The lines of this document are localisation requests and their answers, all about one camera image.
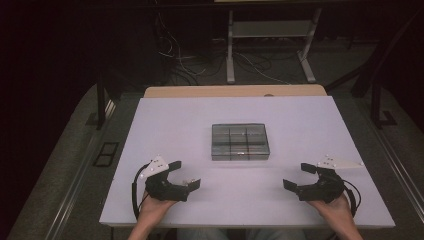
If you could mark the person's right hand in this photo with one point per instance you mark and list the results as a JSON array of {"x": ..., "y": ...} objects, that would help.
[{"x": 335, "y": 210}]

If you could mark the black metal stand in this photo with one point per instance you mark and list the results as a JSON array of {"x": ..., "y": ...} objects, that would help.
[{"x": 376, "y": 103}]

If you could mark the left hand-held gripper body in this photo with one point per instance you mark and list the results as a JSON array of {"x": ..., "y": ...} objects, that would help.
[{"x": 165, "y": 190}]

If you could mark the wooden table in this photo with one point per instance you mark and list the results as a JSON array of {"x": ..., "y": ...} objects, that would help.
[{"x": 213, "y": 91}]

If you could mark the aluminium floor rail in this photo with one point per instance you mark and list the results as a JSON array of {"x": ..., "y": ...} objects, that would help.
[
  {"x": 396, "y": 166},
  {"x": 75, "y": 186}
]

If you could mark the person's left hand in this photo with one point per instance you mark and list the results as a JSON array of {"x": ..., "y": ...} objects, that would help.
[{"x": 153, "y": 208}]

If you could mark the clear plastic compartment box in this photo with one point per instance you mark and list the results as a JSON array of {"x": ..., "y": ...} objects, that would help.
[{"x": 240, "y": 141}]

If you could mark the white metal stand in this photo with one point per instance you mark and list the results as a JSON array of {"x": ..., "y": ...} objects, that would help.
[{"x": 271, "y": 29}]

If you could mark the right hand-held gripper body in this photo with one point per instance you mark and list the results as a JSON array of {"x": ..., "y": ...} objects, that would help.
[{"x": 325, "y": 190}]

